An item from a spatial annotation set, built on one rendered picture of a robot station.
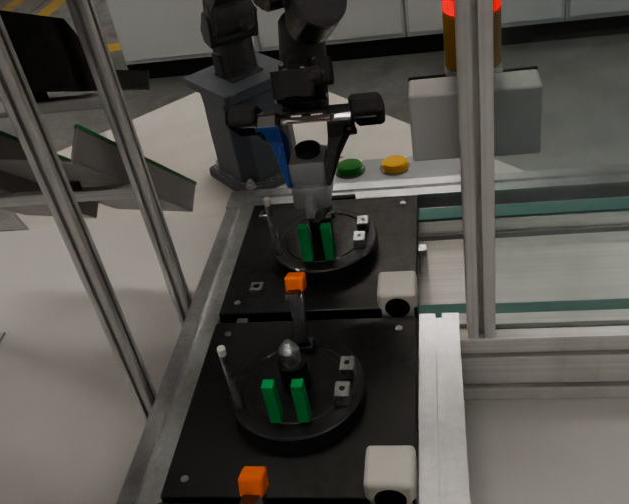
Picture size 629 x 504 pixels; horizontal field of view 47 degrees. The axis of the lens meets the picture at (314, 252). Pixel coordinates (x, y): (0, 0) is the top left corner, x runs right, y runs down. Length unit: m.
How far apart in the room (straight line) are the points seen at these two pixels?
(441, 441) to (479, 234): 0.21
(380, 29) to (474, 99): 3.35
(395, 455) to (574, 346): 0.26
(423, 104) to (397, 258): 0.29
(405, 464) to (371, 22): 3.46
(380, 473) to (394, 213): 0.44
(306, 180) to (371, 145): 0.55
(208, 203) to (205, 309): 0.43
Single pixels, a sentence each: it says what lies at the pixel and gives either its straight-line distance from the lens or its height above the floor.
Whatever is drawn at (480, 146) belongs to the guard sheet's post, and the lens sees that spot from 0.69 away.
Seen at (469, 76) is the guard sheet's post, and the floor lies 1.27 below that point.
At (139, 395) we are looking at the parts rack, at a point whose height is 0.93.
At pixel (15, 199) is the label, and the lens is 0.98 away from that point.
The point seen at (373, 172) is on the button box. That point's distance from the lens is 1.13.
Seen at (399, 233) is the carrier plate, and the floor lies 0.97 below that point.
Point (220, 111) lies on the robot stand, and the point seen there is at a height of 1.02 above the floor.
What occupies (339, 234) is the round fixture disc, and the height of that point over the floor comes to 0.99.
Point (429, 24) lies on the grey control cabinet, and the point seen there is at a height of 0.16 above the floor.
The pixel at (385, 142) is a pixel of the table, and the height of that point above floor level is 0.86.
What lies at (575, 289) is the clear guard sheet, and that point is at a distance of 0.81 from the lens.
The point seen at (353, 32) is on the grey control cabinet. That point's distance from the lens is 4.03.
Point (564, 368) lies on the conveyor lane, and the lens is 0.87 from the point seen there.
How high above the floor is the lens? 1.53
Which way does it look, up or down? 36 degrees down
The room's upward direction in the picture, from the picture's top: 11 degrees counter-clockwise
